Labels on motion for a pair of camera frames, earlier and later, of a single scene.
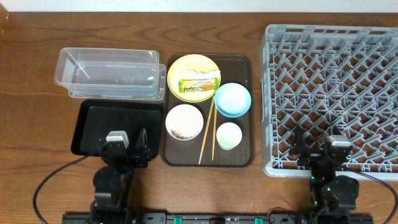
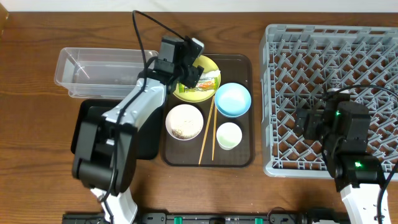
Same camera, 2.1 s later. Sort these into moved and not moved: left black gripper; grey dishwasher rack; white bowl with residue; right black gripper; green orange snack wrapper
Moved: right black gripper; left black gripper
Not moved: grey dishwasher rack; green orange snack wrapper; white bowl with residue
